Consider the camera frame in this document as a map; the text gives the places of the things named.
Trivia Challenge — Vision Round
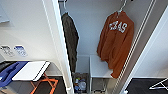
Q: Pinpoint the white door handle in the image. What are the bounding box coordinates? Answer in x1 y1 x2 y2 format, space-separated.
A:
66 86 73 93
122 88 129 94

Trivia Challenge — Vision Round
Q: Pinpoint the white bin lid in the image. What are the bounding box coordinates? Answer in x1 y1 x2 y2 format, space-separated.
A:
12 60 52 83

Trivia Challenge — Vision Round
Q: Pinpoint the white wardrobe carcass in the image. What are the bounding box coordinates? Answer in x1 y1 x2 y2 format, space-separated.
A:
41 0 168 94

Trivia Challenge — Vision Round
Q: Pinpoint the grey storage bin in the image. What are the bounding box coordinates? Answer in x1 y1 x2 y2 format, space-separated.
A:
91 78 108 94

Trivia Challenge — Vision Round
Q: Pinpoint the orange floor frame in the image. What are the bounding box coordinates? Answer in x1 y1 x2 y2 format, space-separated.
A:
29 73 59 94

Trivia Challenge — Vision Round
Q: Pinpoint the orange printed hoodie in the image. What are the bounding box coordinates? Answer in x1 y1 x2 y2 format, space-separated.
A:
96 10 136 80

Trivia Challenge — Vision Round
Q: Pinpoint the dark green jacket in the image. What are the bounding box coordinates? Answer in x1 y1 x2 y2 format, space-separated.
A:
60 12 80 73

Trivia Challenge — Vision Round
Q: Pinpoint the white clothes hanger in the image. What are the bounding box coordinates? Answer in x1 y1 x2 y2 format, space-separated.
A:
117 0 130 15
61 0 69 14

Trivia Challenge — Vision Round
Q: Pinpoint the grey wire basket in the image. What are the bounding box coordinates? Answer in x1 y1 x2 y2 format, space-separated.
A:
71 72 90 94

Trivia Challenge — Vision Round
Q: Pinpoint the white wardrobe door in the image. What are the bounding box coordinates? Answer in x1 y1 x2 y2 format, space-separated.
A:
111 0 168 94
41 0 76 94

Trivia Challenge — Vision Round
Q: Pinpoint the grey bin cabinet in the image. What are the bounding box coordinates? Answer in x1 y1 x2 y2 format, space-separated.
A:
0 81 34 94

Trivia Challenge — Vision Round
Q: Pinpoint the grey wall board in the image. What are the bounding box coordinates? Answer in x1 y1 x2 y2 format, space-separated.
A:
0 3 10 24

